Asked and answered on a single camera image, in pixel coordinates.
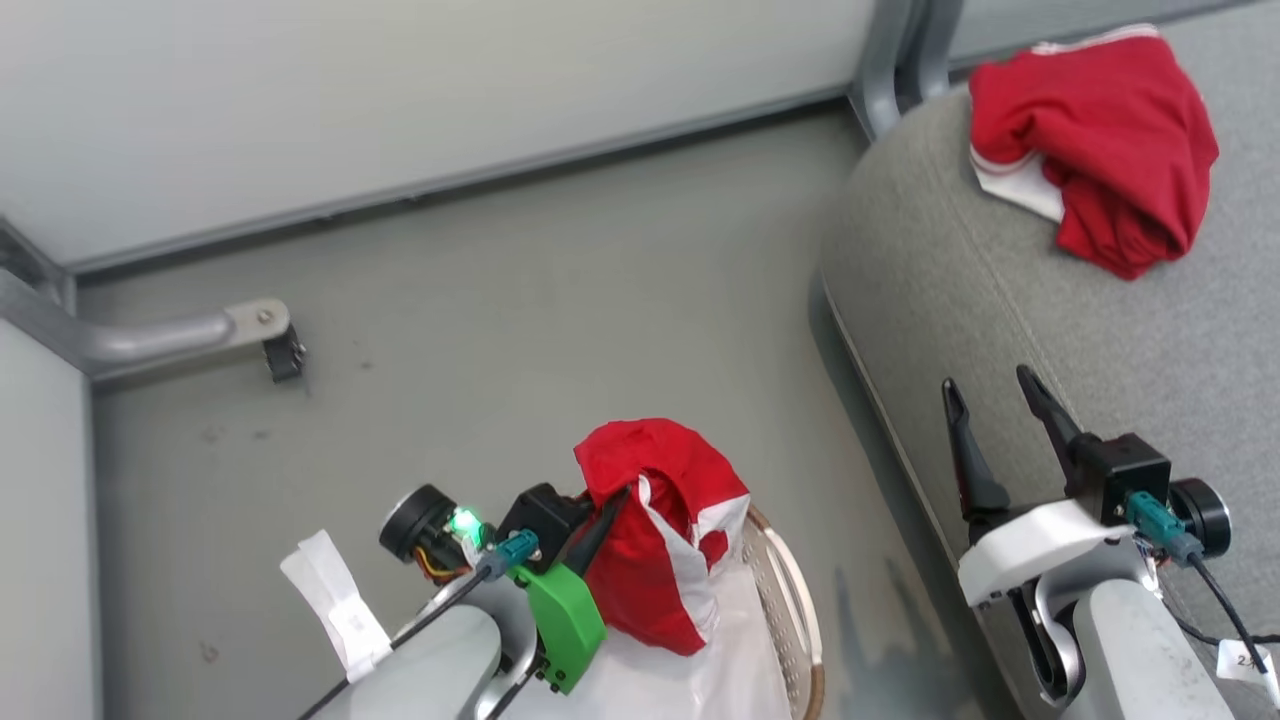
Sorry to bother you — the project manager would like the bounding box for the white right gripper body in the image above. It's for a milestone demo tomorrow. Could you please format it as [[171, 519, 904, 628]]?
[[957, 499, 1137, 609]]

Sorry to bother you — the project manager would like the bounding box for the red and white garment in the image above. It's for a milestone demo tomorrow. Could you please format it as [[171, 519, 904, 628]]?
[[572, 417, 752, 659]]

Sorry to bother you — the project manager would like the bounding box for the grey partition post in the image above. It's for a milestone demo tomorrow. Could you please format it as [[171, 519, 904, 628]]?
[[848, 0, 967, 143]]

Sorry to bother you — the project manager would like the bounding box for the white basket liner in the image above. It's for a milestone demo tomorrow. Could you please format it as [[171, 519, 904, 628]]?
[[498, 555, 803, 720]]

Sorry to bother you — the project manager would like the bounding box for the black right camera cable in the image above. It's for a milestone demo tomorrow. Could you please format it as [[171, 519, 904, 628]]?
[[1124, 490, 1280, 691]]

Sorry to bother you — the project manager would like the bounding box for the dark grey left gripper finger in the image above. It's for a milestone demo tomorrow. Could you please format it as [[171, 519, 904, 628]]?
[[566, 487, 633, 578]]

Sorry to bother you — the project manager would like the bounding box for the black caster wheel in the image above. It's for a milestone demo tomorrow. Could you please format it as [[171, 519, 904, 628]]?
[[261, 325, 308, 385]]

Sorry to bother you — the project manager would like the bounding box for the grey fabric sofa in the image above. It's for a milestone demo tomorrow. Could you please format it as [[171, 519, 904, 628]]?
[[818, 0, 1280, 720]]

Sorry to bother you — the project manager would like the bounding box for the grey partition bottom rail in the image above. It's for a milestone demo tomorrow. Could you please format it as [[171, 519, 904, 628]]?
[[68, 84, 863, 278]]

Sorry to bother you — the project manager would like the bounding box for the red garment with white trim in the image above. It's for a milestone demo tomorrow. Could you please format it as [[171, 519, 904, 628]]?
[[967, 24, 1222, 282]]

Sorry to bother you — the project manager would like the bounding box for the small white cable tag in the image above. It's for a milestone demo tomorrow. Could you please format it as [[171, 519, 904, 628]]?
[[1216, 638, 1280, 706]]

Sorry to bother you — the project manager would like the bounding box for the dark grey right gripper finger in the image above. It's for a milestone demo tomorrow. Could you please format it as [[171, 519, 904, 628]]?
[[941, 378, 1012, 523], [1016, 364, 1086, 478]]

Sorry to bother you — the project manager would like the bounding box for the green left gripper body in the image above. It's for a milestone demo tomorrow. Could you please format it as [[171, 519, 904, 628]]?
[[518, 561, 609, 697]]

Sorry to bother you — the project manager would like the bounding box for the long white tape tag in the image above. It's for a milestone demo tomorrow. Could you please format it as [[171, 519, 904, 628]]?
[[279, 529, 394, 683]]

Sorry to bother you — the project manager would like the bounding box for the grey partition foot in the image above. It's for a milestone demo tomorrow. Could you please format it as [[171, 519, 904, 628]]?
[[0, 215, 293, 383]]

